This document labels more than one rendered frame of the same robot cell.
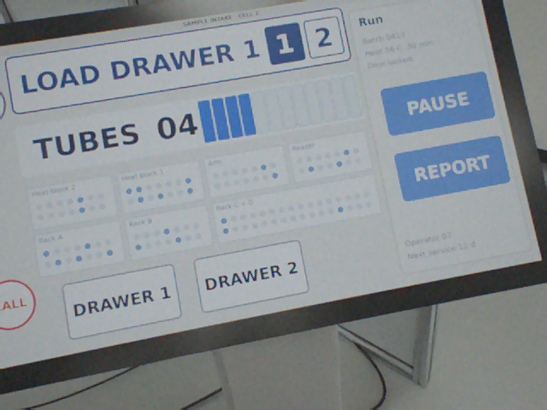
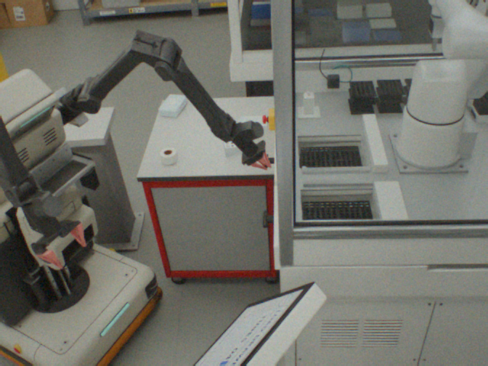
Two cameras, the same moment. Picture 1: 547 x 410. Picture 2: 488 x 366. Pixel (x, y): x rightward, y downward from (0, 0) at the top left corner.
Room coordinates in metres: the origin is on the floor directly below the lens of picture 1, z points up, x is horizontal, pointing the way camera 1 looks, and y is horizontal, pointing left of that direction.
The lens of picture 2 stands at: (0.87, -0.30, 2.08)
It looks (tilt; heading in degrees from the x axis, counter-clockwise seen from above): 40 degrees down; 136
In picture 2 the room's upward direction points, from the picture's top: 5 degrees counter-clockwise
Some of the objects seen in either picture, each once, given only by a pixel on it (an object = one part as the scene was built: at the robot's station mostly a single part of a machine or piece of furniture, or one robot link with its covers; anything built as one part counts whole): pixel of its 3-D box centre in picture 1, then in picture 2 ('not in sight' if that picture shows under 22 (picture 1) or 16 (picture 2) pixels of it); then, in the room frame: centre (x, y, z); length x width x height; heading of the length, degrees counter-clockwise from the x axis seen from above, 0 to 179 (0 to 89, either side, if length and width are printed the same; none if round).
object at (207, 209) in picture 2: not in sight; (220, 194); (-0.63, 0.97, 0.38); 0.62 x 0.58 x 0.76; 130
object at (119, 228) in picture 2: not in sight; (100, 182); (-1.21, 0.63, 0.38); 0.30 x 0.30 x 0.76; 44
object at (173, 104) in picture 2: not in sight; (173, 105); (-0.93, 0.99, 0.78); 0.15 x 0.10 x 0.04; 117
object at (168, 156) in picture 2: not in sight; (168, 155); (-0.63, 0.71, 0.78); 0.07 x 0.07 x 0.04
